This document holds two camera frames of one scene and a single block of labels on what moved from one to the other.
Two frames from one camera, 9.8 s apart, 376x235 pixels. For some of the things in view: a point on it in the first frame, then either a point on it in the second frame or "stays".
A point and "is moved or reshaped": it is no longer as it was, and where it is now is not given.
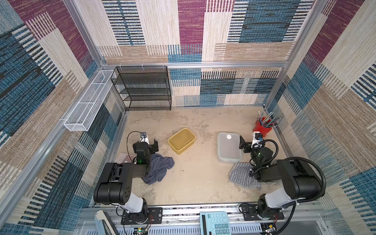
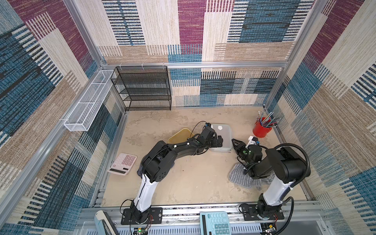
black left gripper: x=154 y=148 -> x=216 y=141
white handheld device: x=104 y=225 stays
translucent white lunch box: x=228 y=150 is moved or reshaped
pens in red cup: x=268 y=120 stays
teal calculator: x=214 y=223 stays
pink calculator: x=125 y=157 stays
